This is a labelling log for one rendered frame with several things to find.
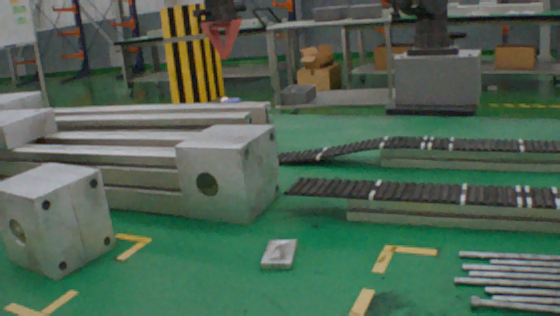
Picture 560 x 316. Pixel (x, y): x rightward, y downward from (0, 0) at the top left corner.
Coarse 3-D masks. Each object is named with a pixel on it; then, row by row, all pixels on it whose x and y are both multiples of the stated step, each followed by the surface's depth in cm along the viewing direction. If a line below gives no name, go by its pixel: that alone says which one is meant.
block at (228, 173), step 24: (192, 144) 60; (216, 144) 58; (240, 144) 57; (264, 144) 62; (192, 168) 60; (216, 168) 58; (240, 168) 57; (264, 168) 62; (192, 192) 61; (216, 192) 60; (240, 192) 58; (264, 192) 63; (192, 216) 62; (216, 216) 61; (240, 216) 59
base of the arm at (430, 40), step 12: (420, 24) 109; (432, 24) 107; (444, 24) 109; (420, 36) 109; (432, 36) 108; (444, 36) 108; (408, 48) 115; (420, 48) 110; (432, 48) 108; (444, 48) 107; (456, 48) 107
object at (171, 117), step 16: (64, 112) 102; (80, 112) 100; (96, 112) 98; (112, 112) 96; (128, 112) 94; (144, 112) 93; (160, 112) 91; (176, 112) 90; (192, 112) 89; (208, 112) 87; (224, 112) 86; (240, 112) 79; (256, 112) 84; (64, 128) 94; (80, 128) 93; (96, 128) 91; (112, 128) 89; (128, 128) 88; (144, 128) 86; (160, 128) 85; (176, 128) 84; (192, 128) 82
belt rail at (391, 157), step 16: (384, 160) 73; (400, 160) 72; (416, 160) 71; (432, 160) 70; (448, 160) 70; (464, 160) 69; (480, 160) 68; (496, 160) 67; (512, 160) 66; (528, 160) 65; (544, 160) 64
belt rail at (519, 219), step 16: (352, 208) 57; (368, 208) 56; (384, 208) 55; (400, 208) 54; (416, 208) 53; (432, 208) 53; (448, 208) 52; (464, 208) 51; (480, 208) 51; (496, 208) 50; (512, 208) 49; (528, 208) 48; (400, 224) 55; (416, 224) 54; (432, 224) 53; (448, 224) 53; (464, 224) 52; (480, 224) 51; (496, 224) 50; (512, 224) 50; (528, 224) 49; (544, 224) 48
